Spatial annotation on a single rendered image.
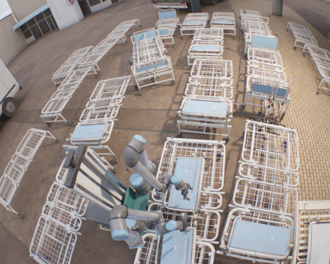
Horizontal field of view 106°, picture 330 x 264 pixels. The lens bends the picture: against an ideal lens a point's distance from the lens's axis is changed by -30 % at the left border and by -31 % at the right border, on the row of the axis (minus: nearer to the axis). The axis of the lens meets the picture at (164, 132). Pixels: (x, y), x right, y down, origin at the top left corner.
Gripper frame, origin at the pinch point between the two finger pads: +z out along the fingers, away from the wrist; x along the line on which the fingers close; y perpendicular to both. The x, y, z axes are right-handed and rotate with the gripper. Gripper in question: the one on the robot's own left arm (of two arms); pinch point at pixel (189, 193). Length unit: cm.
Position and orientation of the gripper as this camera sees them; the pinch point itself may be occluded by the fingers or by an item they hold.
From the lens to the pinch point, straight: 199.6
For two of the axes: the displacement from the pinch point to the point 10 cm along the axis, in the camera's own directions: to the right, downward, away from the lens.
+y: 8.0, -1.8, -5.7
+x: 2.9, -7.2, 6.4
